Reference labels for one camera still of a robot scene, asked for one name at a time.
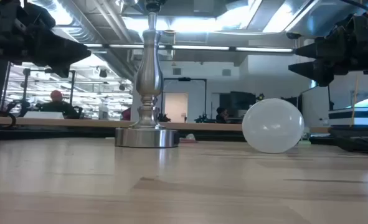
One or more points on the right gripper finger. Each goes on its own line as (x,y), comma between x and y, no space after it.
(320,71)
(320,49)

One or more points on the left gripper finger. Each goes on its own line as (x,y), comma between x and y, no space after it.
(59,51)
(60,72)

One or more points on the silver metal lamp base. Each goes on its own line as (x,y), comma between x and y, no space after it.
(148,77)

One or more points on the person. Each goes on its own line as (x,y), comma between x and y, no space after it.
(59,104)
(221,115)

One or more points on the white desk outlet tray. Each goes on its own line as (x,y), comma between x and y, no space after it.
(43,115)

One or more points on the beige wooden desk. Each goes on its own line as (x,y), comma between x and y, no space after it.
(78,122)

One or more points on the white box with black stripe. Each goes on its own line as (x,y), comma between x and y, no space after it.
(355,116)

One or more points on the dark red object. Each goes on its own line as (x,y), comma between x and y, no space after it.
(126,114)

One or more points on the black monitor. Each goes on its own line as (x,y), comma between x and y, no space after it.
(237,101)

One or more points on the pale beige door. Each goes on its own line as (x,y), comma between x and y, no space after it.
(176,107)

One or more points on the long ceiling strip light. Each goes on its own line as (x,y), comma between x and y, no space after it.
(199,47)

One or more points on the black gantry frame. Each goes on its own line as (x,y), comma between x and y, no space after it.
(72,90)
(183,79)

